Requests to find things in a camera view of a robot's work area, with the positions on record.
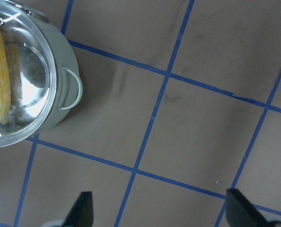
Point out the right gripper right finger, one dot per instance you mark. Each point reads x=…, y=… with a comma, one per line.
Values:
x=241, y=213

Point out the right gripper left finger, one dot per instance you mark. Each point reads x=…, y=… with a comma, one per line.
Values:
x=81, y=213

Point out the glass pot lid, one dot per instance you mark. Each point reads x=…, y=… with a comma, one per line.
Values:
x=15, y=64

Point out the light grey cooking pot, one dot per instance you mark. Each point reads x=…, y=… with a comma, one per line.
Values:
x=51, y=84

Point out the brown paper table mat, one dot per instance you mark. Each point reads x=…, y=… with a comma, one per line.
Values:
x=182, y=100

